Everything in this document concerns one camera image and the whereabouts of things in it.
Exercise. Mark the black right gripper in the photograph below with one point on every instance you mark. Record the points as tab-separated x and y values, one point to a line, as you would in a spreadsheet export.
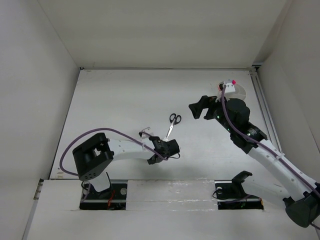
204	102

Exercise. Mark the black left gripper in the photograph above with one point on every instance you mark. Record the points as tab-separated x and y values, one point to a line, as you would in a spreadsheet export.
150	162

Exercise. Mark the black handled scissors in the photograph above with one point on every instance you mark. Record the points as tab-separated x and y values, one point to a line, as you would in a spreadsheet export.
174	120

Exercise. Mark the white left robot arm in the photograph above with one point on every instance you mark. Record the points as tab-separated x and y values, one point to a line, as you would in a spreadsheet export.
94	155

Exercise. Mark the white round compartment container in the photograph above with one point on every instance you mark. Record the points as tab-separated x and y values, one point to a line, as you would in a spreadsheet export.
239	94

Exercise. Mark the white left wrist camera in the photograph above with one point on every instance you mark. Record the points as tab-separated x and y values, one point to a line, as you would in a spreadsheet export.
145	133

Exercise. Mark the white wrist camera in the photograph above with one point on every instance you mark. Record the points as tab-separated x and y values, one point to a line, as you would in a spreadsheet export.
145	133
227	87

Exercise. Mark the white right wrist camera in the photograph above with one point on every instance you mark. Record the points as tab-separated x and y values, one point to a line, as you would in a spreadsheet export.
227	87

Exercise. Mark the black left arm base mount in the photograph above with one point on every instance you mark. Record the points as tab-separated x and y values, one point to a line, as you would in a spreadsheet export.
112	199

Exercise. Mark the aluminium rail right side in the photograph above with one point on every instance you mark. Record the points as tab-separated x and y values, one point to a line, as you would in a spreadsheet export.
266	114

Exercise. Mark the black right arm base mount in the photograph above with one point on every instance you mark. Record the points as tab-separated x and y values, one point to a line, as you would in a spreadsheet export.
230	194

